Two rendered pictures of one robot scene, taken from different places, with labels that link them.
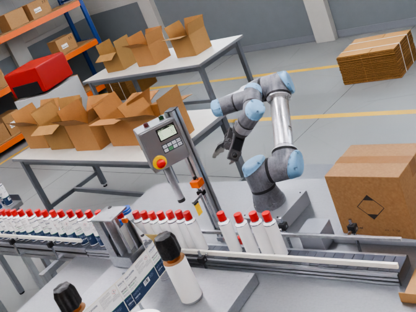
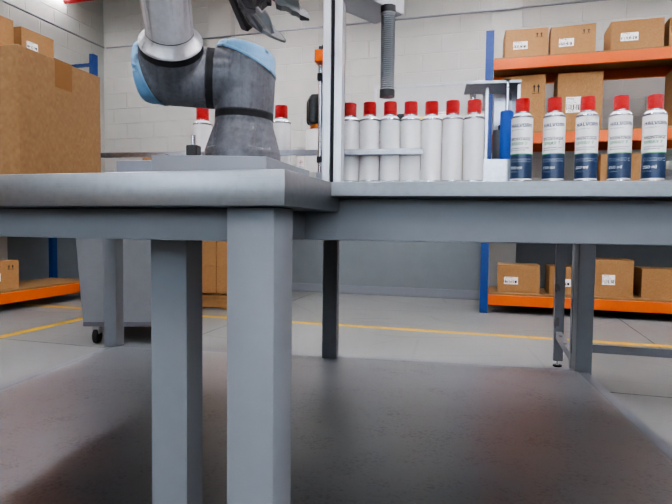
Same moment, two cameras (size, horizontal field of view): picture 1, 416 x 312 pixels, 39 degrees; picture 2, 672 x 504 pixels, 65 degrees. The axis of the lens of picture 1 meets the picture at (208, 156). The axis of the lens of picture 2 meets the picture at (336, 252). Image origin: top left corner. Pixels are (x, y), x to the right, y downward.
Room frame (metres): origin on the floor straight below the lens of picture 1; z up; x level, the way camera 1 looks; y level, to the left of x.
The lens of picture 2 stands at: (3.37, -0.61, 0.77)
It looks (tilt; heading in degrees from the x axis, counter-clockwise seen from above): 3 degrees down; 147
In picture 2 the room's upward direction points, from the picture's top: 1 degrees clockwise
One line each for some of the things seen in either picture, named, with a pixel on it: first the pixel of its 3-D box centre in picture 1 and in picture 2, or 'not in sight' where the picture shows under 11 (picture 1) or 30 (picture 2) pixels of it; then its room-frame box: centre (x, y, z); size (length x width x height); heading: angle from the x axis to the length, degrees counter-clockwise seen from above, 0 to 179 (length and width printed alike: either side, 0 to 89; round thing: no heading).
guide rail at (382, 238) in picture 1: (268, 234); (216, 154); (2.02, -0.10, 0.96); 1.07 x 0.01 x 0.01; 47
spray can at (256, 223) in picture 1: (260, 233); not in sight; (2.00, -0.07, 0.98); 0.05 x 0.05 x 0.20
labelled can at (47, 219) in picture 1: (52, 226); not in sight; (2.92, 0.92, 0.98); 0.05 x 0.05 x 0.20
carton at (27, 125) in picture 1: (39, 124); not in sight; (5.44, 1.35, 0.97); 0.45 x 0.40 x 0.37; 133
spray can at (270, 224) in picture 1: (273, 234); (202, 145); (1.96, -0.12, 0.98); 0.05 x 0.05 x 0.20
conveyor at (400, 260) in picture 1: (216, 255); not in sight; (2.19, 0.13, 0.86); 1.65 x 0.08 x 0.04; 47
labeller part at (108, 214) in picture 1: (108, 213); (491, 87); (2.40, 0.51, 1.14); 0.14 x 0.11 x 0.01; 47
